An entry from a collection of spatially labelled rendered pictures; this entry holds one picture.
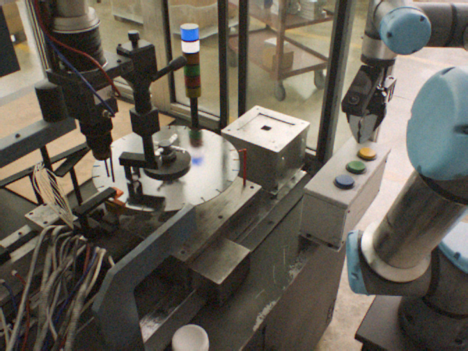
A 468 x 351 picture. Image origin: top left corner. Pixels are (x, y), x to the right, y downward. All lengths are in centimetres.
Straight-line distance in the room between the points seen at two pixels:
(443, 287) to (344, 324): 108
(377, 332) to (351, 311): 98
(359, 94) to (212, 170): 35
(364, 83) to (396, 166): 186
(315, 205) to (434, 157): 60
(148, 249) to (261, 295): 33
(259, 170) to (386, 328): 51
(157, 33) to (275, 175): 64
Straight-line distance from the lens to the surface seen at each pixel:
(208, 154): 105
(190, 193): 94
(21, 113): 179
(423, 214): 63
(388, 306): 104
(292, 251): 110
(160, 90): 163
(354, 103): 94
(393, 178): 270
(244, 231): 112
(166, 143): 100
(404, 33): 83
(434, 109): 51
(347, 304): 198
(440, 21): 87
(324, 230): 109
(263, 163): 120
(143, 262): 78
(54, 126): 105
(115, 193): 93
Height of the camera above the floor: 154
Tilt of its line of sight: 37 degrees down
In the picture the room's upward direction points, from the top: straight up
